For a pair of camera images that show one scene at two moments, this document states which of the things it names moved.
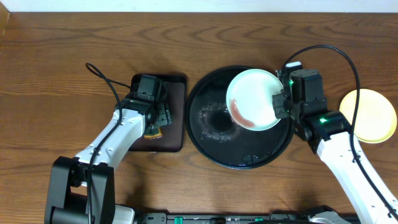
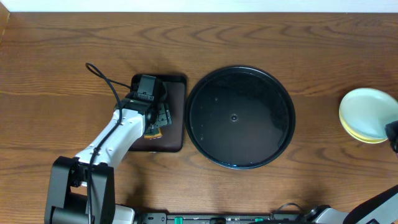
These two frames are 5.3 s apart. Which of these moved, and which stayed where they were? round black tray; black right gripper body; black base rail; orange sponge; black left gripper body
Moved: black right gripper body
Stayed: orange sponge; round black tray; black left gripper body; black base rail
